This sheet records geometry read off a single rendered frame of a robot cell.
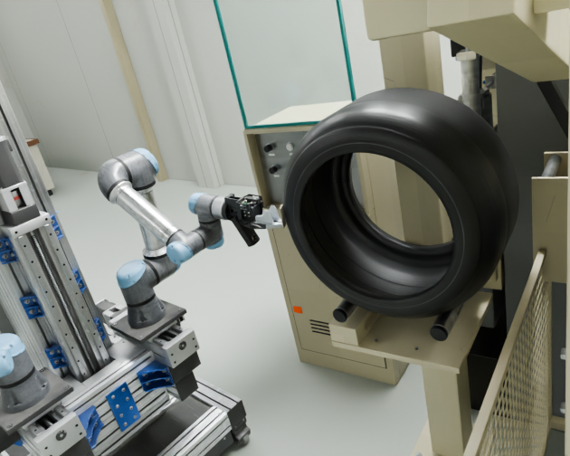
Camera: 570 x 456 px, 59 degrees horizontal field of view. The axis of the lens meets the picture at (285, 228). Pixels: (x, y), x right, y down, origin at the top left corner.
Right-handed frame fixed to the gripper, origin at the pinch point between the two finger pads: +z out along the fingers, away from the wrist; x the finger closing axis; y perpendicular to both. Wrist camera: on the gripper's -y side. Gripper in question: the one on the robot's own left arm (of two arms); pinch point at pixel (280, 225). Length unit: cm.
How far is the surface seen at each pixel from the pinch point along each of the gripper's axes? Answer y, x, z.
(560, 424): -67, 23, 83
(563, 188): 15, 18, 73
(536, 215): 7, 18, 68
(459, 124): 35, 0, 52
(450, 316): -13, -6, 54
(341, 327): -21.8, -12.1, 25.6
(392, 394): -110, 50, 15
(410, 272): -15.1, 12.2, 36.8
